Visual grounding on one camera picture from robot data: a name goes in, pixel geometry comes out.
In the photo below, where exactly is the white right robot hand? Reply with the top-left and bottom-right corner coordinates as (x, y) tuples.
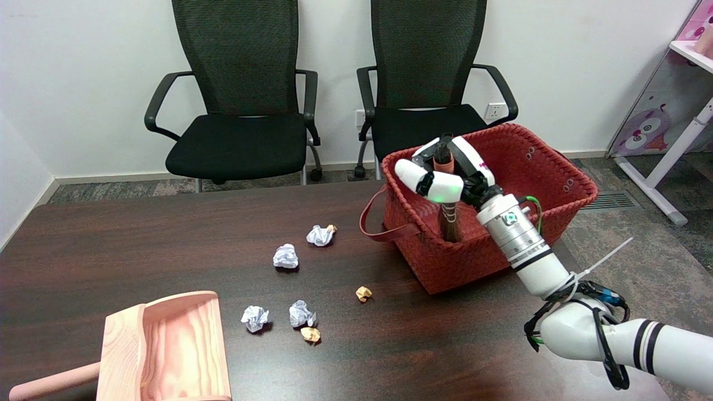
(394, 134), (505, 209)

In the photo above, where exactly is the small broom with pink handle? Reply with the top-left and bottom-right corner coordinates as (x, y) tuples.
(433, 139), (463, 243)

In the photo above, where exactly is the red woven basket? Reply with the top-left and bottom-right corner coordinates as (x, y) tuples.
(359, 123), (599, 295)

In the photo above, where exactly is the black mesh office chair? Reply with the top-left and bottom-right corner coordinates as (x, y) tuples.
(144, 0), (324, 193)
(355, 0), (519, 180)

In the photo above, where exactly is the white crumpled paper ball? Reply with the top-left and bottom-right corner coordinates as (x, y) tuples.
(289, 300), (317, 328)
(273, 244), (299, 269)
(241, 305), (269, 333)
(306, 225), (334, 247)

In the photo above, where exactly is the metal floor vent grille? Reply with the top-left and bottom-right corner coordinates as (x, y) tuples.
(582, 190), (641, 211)

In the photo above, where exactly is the white zip tie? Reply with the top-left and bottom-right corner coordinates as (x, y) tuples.
(567, 238), (634, 286)

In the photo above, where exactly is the pink and white children's shelf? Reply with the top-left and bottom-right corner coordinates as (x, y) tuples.
(607, 0), (713, 226)

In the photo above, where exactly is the pink cylinder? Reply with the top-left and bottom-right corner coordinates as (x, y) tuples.
(695, 22), (713, 57)

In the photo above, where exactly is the wooden dustpan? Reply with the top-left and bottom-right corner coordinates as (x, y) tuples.
(8, 291), (232, 401)

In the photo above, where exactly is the green cable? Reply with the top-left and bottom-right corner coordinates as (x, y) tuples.
(522, 196), (543, 236)

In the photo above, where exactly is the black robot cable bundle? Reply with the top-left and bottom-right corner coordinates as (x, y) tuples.
(524, 281), (631, 390)

